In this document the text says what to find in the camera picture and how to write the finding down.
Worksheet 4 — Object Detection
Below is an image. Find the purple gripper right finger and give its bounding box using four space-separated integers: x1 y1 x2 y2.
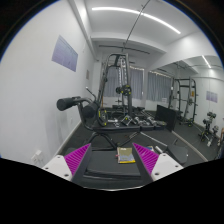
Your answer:
133 143 183 182

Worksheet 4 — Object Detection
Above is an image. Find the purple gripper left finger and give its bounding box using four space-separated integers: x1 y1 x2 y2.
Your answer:
43 144 91 181

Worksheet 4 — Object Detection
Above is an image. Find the folded dark grey towel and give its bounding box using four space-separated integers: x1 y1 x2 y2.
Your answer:
84 151 141 181

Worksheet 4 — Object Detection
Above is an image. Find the black seat pad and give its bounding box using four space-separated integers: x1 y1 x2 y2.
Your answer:
167 145 188 164

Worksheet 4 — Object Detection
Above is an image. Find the dumbbell rack with dumbbells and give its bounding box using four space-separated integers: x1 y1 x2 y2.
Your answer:
114 115 167 128

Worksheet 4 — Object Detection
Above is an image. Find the black weight bench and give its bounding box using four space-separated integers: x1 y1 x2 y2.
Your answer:
56 96 140 150

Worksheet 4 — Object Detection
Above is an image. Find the black power rack machine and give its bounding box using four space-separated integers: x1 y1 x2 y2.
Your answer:
96 52 146 118

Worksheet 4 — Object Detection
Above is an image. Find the grey window curtain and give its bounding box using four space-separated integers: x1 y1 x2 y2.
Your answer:
104 67 144 99

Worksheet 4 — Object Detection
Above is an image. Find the white wall power socket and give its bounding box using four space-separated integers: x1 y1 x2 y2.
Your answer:
31 150 44 166

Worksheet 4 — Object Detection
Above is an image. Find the large wall mirror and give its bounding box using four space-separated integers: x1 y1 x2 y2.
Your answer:
147 55 224 160

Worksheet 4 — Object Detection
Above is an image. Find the purple wall poster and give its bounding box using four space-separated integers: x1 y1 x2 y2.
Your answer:
52 36 78 71

